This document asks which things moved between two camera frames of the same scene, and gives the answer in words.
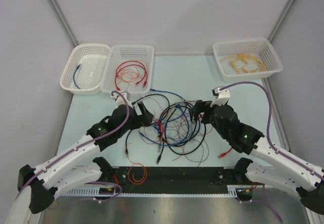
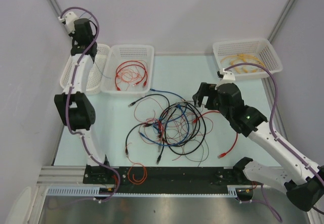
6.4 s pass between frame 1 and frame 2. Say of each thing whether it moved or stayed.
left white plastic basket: stayed
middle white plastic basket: stayed
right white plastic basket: stayed
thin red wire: moved
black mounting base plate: stayed
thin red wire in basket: stayed
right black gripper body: moved
